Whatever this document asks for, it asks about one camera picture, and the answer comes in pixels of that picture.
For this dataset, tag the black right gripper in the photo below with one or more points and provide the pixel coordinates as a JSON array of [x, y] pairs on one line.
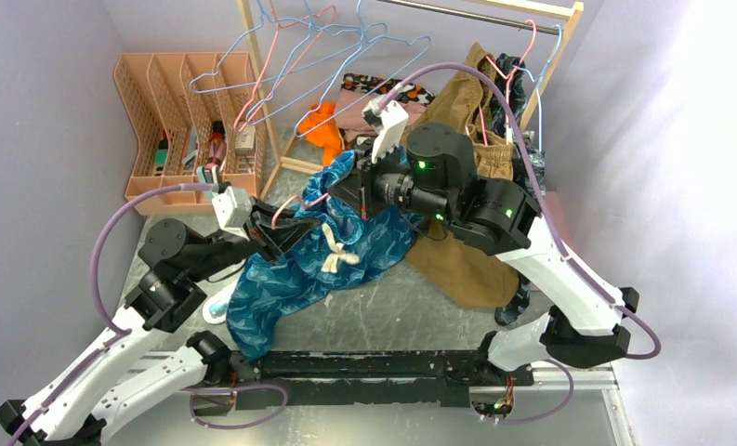
[[358, 189]]

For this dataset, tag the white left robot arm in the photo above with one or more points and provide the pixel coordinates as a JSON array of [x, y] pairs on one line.
[[93, 399]]

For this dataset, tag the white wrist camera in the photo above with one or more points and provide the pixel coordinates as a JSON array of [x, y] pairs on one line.
[[232, 208], [388, 122]]

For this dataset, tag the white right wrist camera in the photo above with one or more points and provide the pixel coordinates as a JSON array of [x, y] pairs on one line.
[[388, 122]]

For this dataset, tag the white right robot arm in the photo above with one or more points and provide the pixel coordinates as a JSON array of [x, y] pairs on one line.
[[435, 176]]

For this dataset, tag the pink folded garment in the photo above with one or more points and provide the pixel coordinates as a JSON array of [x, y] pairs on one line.
[[349, 114]]

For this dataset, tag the blue wire hanger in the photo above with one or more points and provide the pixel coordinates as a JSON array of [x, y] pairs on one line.
[[258, 15]]

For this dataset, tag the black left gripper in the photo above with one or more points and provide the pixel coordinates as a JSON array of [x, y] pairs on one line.
[[289, 229]]

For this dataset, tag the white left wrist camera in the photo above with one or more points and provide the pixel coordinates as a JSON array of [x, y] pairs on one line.
[[232, 208]]

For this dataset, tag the toothbrush blister pack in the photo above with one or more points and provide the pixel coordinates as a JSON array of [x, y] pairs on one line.
[[215, 309]]

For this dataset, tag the peach plastic desk organizer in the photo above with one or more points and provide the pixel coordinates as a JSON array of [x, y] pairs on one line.
[[179, 104]]

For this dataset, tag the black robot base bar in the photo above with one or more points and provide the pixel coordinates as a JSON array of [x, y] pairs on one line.
[[307, 378]]

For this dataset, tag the blue leaf-print shorts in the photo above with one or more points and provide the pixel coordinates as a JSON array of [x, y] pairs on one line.
[[358, 252]]

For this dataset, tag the black orange patterned garment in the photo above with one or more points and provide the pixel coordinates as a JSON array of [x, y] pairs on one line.
[[414, 98]]

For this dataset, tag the brown hanging shorts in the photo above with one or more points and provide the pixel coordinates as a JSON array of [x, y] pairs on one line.
[[465, 274]]

